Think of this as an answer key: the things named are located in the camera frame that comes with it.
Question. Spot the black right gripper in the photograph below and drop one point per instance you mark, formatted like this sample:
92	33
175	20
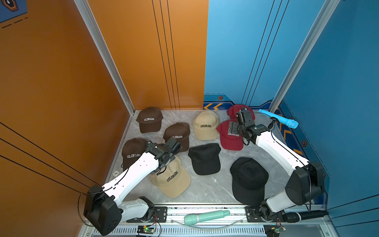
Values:
234	124

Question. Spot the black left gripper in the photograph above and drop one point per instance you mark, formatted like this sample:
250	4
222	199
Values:
172	158

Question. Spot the maroon cap front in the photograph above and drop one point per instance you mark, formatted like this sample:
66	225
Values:
229	141

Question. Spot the maroon cap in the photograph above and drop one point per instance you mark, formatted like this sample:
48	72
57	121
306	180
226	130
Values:
233	110
229	141

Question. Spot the brown cap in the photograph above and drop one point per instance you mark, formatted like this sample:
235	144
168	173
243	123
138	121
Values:
131	151
150	120
180	132

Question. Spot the beige cap front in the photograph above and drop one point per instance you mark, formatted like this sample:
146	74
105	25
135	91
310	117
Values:
174	180

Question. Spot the beige cap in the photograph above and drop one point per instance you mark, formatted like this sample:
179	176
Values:
174	180
205	125

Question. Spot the black cap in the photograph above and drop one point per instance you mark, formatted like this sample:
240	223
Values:
205	159
249	180

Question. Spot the beige cap back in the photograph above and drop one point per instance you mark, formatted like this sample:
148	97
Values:
205	125

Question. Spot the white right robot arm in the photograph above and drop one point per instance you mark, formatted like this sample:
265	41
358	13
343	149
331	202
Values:
306	180

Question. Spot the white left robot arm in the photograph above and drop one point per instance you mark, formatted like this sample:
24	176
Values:
104	208

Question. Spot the maroon cap back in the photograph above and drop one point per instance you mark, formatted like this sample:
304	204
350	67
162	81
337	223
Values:
233	110

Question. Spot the blue microphone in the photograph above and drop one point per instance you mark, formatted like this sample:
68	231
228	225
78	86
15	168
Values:
288	122

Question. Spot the green microphone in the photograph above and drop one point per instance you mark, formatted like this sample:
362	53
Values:
193	219

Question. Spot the green circuit board left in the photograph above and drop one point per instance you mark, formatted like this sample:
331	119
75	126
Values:
145	231

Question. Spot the black microphone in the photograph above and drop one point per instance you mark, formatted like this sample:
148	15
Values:
294	217

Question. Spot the circuit board right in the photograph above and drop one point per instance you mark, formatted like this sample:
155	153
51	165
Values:
274	231

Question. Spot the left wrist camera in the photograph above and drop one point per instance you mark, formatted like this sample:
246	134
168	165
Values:
173	145

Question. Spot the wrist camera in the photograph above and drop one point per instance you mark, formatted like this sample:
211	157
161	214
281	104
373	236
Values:
173	145
244	117

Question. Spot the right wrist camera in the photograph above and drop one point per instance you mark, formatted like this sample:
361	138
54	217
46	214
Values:
244	117

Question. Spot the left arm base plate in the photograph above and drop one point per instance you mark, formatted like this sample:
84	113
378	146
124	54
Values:
159	214

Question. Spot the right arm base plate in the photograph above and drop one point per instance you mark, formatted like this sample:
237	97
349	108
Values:
253	214

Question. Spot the aluminium front rail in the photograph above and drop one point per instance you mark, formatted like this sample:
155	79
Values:
208	221

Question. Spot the aluminium corner post right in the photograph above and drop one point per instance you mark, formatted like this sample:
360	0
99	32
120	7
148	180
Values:
317	28

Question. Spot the aluminium corner post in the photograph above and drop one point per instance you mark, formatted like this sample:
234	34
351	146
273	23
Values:
317	28
97	36

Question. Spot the aluminium corner post left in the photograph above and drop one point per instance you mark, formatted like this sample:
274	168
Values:
97	36

